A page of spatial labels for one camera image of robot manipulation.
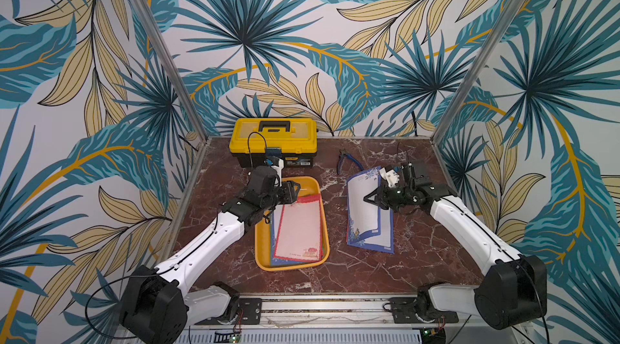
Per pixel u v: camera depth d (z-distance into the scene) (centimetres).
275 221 91
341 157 112
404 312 73
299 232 88
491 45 86
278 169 72
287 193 69
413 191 62
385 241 87
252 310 74
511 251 44
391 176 77
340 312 75
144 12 76
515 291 40
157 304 38
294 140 96
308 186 99
